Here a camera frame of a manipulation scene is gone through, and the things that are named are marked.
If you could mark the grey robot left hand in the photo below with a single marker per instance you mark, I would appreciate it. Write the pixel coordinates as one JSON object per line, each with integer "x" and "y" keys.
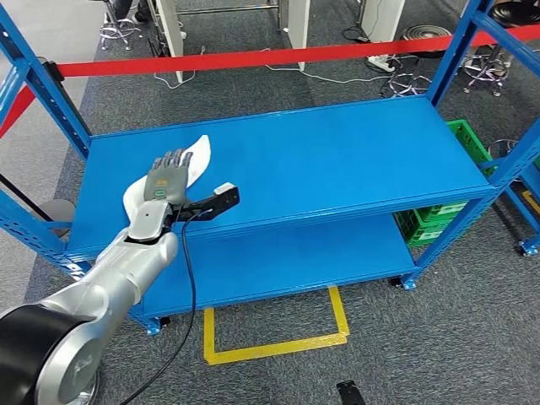
{"x": 167, "y": 181}

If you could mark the white curved plastic part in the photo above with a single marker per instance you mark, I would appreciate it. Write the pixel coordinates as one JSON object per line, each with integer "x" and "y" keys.
{"x": 200, "y": 156}

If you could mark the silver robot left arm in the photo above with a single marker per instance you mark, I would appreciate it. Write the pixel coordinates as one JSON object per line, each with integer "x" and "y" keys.
{"x": 118, "y": 268}

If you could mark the blue metal shelf rack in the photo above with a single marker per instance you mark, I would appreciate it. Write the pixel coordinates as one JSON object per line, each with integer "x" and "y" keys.
{"x": 316, "y": 162}

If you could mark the white desk leg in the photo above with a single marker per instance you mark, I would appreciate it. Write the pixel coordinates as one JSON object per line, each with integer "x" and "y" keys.
{"x": 381, "y": 19}
{"x": 299, "y": 22}
{"x": 169, "y": 28}

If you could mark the chrome chair base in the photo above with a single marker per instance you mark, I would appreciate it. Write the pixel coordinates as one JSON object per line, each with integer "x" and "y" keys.
{"x": 485, "y": 70}
{"x": 120, "y": 32}

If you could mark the long red barrier belt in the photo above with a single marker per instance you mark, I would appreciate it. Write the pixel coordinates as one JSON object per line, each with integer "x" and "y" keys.
{"x": 253, "y": 57}

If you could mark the belt stanchion with chrome base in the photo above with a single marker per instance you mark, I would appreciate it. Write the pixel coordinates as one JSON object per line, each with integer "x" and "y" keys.
{"x": 59, "y": 84}

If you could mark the person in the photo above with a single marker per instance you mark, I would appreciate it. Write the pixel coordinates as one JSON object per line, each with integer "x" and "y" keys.
{"x": 130, "y": 8}

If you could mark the short red barrier belt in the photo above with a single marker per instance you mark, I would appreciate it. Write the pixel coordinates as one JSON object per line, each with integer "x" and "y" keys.
{"x": 19, "y": 110}

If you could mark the yellow floor tape square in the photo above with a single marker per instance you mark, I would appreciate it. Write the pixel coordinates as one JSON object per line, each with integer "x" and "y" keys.
{"x": 274, "y": 349}

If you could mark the white power strip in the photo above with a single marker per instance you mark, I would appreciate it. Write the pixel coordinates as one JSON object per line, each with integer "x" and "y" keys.
{"x": 379, "y": 63}

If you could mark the black robot right foot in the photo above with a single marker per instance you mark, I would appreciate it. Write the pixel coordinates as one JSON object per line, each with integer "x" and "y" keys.
{"x": 350, "y": 393}

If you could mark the green plastic crate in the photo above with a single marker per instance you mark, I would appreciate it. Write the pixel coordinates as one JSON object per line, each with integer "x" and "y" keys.
{"x": 424, "y": 237}
{"x": 464, "y": 136}

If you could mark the yellow floor tape strip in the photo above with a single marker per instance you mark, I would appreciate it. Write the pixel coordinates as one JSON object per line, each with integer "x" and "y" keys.
{"x": 532, "y": 202}

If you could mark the small blue metal rack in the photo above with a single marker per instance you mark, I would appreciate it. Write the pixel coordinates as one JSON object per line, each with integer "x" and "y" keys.
{"x": 531, "y": 246}

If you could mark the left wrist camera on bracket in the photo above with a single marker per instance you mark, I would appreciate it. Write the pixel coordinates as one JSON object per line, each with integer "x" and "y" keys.
{"x": 219, "y": 201}

